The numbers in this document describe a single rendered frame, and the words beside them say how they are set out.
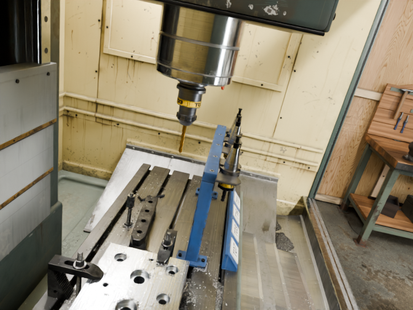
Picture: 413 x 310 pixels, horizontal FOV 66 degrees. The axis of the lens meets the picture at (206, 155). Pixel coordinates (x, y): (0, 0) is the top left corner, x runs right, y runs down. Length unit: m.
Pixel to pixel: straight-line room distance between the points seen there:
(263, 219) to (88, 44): 1.28
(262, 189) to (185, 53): 1.30
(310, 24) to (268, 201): 1.32
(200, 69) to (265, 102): 1.14
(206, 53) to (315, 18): 0.18
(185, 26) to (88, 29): 1.28
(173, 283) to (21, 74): 0.64
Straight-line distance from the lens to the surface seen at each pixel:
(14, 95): 0.90
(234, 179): 0.90
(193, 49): 0.57
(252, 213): 1.68
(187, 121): 0.66
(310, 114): 1.74
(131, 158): 1.83
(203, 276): 1.04
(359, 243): 3.34
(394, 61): 3.56
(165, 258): 0.91
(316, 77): 1.70
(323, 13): 0.53
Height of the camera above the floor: 1.61
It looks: 23 degrees down
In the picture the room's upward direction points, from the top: 12 degrees clockwise
